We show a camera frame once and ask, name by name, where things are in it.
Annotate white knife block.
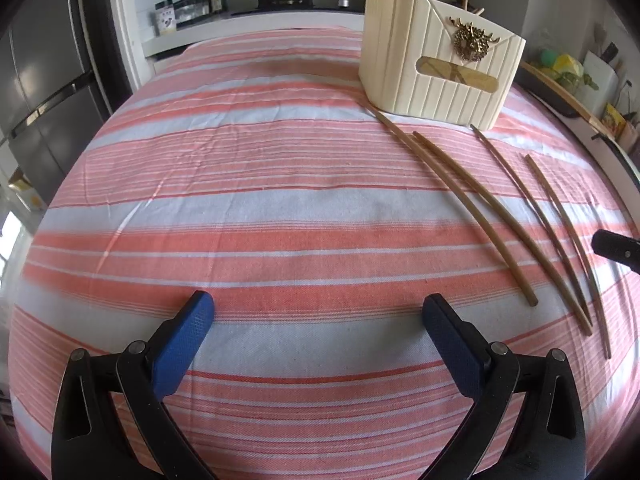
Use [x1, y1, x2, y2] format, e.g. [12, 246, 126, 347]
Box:
[582, 50, 621, 117]

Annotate grey refrigerator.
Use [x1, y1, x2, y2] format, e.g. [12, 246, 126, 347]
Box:
[0, 0, 114, 207]

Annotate black oblong tray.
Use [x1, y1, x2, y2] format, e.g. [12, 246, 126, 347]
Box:
[514, 63, 582, 119]

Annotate yellow green bag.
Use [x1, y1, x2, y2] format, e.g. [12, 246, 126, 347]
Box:
[537, 48, 586, 87]

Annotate cardboard box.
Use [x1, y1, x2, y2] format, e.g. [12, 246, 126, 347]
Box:
[7, 167, 47, 212]

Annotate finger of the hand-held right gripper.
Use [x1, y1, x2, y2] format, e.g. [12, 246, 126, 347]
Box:
[591, 229, 640, 274]

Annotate rack of spice jars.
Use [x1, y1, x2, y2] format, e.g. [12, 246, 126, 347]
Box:
[153, 0, 211, 37]

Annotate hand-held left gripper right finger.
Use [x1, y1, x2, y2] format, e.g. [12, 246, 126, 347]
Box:
[421, 294, 587, 480]

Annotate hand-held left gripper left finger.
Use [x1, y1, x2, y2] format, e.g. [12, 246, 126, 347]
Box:
[50, 290, 219, 480]

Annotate cream ribbed utensil box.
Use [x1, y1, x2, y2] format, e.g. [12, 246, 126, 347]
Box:
[358, 0, 527, 131]

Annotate pink striped tablecloth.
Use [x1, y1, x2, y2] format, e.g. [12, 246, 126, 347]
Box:
[7, 22, 640, 480]

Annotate wooden cutting board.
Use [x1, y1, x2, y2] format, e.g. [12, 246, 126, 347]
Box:
[520, 60, 609, 137]

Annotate black gas cooktop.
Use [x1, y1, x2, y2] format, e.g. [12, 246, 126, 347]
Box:
[230, 0, 364, 16]

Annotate yellow packet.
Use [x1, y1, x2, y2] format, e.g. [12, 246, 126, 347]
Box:
[599, 103, 627, 137]

